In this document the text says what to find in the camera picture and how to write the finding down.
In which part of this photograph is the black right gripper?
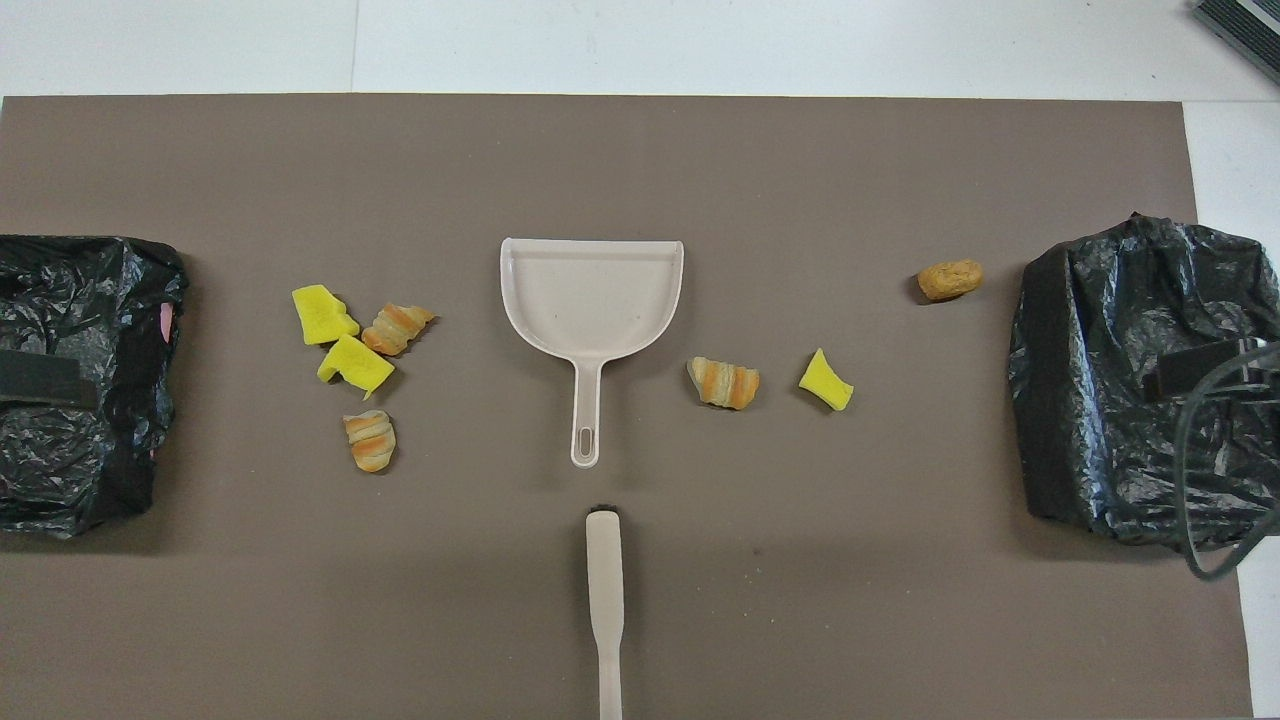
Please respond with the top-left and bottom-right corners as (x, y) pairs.
(1143, 338), (1280, 403)

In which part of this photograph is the brown bread nugget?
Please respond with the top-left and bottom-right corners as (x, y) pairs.
(917, 259), (984, 302)

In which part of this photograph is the yellow sponge piece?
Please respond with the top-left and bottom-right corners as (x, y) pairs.
(317, 334), (396, 401)
(798, 348), (856, 413)
(292, 285), (361, 347)

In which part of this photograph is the striped croissant piece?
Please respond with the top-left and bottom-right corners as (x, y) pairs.
(686, 356), (761, 411)
(343, 410), (398, 473)
(361, 303), (438, 357)

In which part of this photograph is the beige plastic dustpan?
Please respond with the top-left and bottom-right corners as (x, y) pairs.
(500, 237), (686, 469)

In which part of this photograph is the beige brush with black bristles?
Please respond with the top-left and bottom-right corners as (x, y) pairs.
(585, 503), (626, 720)

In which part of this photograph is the black bag lined bin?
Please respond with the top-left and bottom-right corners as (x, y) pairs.
(0, 235), (189, 541)
(1008, 212), (1280, 551)

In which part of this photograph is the dark grey ribbed device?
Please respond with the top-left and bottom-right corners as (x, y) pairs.
(1192, 0), (1280, 86)

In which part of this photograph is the brown table mat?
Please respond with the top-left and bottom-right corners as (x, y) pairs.
(0, 95), (1253, 720)

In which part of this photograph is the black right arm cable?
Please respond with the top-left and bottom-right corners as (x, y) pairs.
(1173, 340), (1280, 581)

